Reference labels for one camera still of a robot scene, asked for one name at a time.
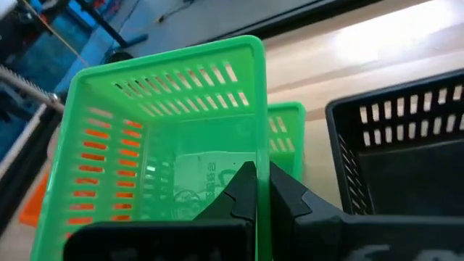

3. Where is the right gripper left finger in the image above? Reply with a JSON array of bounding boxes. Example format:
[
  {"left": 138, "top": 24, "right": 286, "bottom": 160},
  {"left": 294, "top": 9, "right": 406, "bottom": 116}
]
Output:
[{"left": 63, "top": 161, "right": 258, "bottom": 261}]

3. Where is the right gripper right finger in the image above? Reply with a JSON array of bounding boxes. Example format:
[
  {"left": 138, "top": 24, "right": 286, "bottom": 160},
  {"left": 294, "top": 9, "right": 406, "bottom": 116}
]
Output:
[{"left": 270, "top": 161, "right": 464, "bottom": 261}]

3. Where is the green plastic basket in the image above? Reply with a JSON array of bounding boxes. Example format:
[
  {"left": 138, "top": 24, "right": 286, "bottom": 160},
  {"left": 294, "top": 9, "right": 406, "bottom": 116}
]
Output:
[
  {"left": 30, "top": 35, "right": 272, "bottom": 261},
  {"left": 267, "top": 101, "right": 307, "bottom": 182}
]

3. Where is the black plastic basket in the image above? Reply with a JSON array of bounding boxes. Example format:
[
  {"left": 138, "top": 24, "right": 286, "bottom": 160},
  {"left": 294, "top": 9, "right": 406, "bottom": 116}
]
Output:
[{"left": 325, "top": 68, "right": 464, "bottom": 218}]

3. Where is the orange plastic basket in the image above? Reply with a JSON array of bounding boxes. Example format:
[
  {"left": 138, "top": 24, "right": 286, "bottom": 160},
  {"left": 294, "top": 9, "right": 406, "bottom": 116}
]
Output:
[{"left": 18, "top": 107, "right": 144, "bottom": 240}]

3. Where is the black metal floor stand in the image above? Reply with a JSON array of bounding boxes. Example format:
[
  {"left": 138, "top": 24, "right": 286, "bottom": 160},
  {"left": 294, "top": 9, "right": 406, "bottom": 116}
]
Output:
[{"left": 74, "top": 0, "right": 149, "bottom": 50}]

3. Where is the black aluminium rig frame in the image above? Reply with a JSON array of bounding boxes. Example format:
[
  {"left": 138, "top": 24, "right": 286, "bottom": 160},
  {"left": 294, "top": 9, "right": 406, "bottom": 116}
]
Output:
[{"left": 0, "top": 103, "right": 65, "bottom": 236}]

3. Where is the grey ribbed cable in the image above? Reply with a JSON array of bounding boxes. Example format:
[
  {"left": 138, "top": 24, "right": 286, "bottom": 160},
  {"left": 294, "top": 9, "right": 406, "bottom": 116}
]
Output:
[{"left": 0, "top": 64, "right": 65, "bottom": 114}]

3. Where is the yellow cable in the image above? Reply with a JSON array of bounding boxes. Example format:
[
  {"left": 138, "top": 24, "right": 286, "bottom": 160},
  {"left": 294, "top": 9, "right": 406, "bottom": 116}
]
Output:
[{"left": 20, "top": 0, "right": 91, "bottom": 69}]

